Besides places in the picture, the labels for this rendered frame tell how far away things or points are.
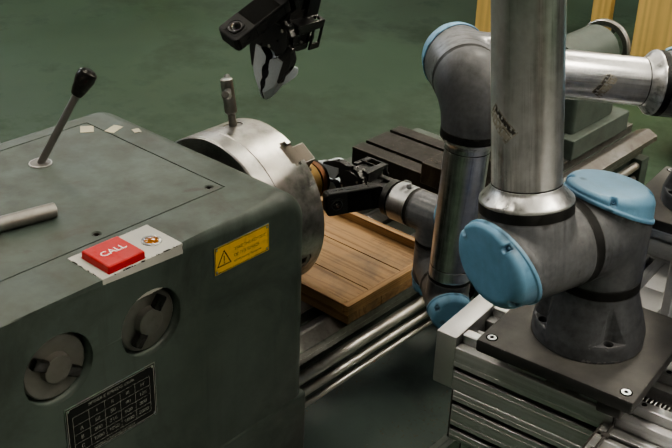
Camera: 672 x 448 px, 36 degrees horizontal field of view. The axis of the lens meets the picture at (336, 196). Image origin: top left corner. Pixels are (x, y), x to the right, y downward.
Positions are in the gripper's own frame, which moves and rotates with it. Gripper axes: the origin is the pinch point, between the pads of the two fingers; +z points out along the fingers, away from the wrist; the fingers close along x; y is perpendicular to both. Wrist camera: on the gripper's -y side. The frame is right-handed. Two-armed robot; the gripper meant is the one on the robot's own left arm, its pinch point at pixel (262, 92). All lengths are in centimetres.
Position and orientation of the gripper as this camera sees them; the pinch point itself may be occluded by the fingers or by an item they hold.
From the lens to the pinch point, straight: 170.9
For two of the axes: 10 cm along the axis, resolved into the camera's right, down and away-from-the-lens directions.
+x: -7.1, -5.3, 4.5
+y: 6.7, -3.2, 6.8
